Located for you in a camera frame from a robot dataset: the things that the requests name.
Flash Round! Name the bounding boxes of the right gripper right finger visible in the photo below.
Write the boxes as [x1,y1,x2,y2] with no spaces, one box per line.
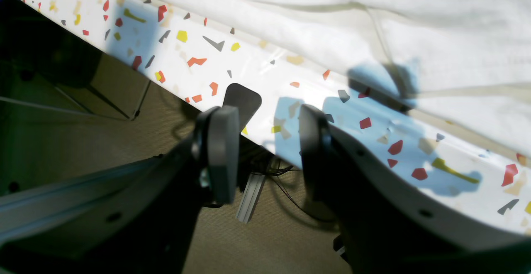
[298,104,530,274]

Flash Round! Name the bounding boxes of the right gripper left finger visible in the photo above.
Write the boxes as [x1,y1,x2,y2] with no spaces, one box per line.
[1,106,240,274]

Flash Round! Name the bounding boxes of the white printed T-shirt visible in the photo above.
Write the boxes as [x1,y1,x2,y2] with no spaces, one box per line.
[163,0,531,156]

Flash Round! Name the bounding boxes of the black table clamp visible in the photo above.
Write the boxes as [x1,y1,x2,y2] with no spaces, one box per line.
[222,83,262,132]

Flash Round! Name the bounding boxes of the terrazzo patterned tablecloth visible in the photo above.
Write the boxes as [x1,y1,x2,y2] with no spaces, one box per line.
[16,0,530,234]

